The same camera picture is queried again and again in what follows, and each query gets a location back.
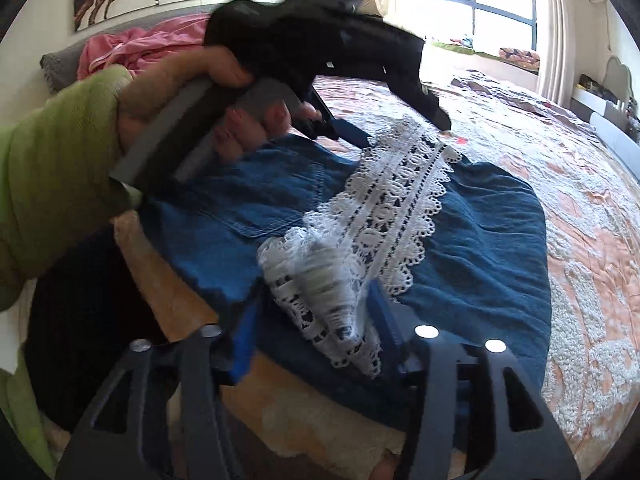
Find blue denim lace pants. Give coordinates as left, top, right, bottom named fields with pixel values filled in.
left=139, top=118, right=551, bottom=429

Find green sleeve left forearm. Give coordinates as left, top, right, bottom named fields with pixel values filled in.
left=0, top=64, right=144, bottom=311

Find right hand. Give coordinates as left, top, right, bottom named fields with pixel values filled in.
left=369, top=450, right=399, bottom=480

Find left hand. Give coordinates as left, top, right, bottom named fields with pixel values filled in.
left=117, top=46, right=322, bottom=162

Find pink blanket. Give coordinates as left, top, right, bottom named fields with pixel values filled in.
left=76, top=13, right=208, bottom=80

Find window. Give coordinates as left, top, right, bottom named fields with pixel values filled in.
left=402, top=0, right=538, bottom=55

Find clothes on window sill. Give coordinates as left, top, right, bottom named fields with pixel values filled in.
left=432, top=36, right=540, bottom=74

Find grey headboard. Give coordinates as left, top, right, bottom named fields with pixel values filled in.
left=40, top=4, right=215, bottom=94

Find white curtain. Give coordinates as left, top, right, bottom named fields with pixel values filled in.
left=536, top=0, right=576, bottom=107

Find peach white bear bedspread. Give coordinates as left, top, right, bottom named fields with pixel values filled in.
left=136, top=74, right=639, bottom=479

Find white low cabinet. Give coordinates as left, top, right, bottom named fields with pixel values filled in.
left=570, top=84, right=640, bottom=179

